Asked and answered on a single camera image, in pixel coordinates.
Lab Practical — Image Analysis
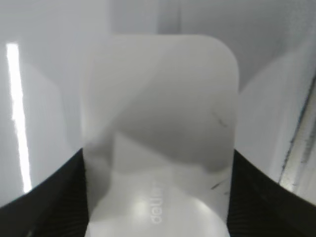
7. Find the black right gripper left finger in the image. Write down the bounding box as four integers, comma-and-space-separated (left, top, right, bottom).
0, 150, 89, 237

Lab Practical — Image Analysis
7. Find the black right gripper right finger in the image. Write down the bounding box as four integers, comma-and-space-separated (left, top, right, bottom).
227, 151, 316, 237

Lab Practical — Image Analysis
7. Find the white board eraser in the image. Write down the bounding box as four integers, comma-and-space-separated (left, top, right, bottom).
81, 35, 239, 237

